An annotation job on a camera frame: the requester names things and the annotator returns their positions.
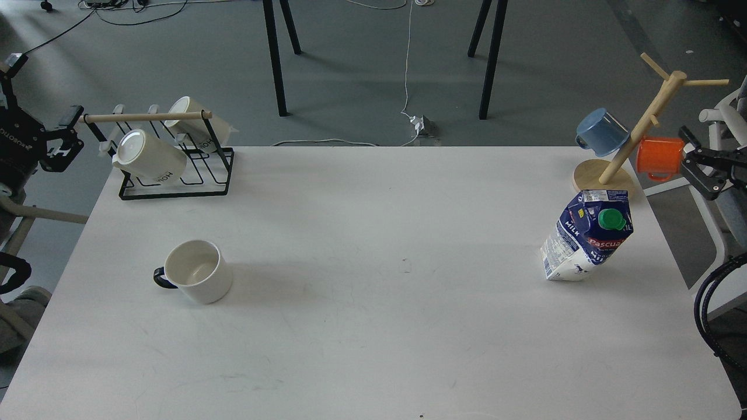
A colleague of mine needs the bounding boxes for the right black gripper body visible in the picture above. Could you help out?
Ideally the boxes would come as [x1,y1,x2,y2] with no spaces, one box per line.
[694,147,746,188]

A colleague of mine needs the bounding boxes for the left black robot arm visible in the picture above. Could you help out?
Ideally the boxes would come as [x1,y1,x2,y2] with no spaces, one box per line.
[1,53,84,197]

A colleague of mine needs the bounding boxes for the wooden mug tree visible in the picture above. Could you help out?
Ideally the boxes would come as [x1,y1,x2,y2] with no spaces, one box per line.
[572,52,730,194]

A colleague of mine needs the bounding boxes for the black table legs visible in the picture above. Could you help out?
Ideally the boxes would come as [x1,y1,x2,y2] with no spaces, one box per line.
[467,1,509,120]
[261,1,302,117]

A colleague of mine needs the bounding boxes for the cream mug rear on rack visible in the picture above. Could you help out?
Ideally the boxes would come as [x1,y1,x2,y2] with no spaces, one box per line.
[165,96,231,153]

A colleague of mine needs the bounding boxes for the black table legs right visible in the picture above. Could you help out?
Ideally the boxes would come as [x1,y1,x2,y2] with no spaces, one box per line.
[467,1,509,120]

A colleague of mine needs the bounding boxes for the black table legs left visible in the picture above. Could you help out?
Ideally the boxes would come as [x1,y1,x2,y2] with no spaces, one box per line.
[261,1,302,117]

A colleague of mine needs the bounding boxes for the orange cup on tree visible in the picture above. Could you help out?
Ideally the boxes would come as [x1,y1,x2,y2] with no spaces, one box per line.
[634,136,684,183]

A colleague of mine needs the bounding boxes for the black wire cup rack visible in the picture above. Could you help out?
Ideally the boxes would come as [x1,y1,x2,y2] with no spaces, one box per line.
[78,105,235,201]

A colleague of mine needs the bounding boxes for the white mug black handle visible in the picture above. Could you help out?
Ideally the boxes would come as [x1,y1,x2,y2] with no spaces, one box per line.
[152,240,234,304]

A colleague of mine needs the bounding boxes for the white power adapter plug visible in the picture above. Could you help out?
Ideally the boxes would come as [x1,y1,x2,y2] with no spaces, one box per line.
[409,116,438,138]

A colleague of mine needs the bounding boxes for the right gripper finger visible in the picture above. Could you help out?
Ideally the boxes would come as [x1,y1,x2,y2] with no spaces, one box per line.
[680,159,727,201]
[678,127,701,153]

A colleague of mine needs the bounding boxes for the white chair right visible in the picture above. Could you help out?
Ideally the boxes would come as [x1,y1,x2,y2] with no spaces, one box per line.
[644,82,745,321]

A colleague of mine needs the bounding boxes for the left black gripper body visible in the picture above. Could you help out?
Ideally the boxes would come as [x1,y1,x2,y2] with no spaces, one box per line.
[1,108,44,188]

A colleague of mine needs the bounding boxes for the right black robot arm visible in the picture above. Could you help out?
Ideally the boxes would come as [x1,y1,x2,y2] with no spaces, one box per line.
[678,127,746,201]

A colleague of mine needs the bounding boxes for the cream mug front on rack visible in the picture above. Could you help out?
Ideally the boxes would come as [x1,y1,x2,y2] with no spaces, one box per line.
[111,129,189,184]

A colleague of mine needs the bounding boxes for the black floor cable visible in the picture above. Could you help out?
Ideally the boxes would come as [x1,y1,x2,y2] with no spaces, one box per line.
[18,0,189,56]

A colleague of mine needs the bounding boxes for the cream mug on rack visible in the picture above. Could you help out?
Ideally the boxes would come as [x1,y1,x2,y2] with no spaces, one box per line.
[111,129,189,184]
[165,96,231,153]

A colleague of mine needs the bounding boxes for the blue white milk carton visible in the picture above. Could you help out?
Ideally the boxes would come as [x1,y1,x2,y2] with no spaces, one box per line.
[540,190,633,281]

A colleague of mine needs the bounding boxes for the white power cable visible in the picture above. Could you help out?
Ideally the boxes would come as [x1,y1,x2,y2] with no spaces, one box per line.
[272,0,435,148]

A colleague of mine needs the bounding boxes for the blue cup on tree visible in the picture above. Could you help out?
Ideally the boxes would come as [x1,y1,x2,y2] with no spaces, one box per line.
[575,107,630,157]

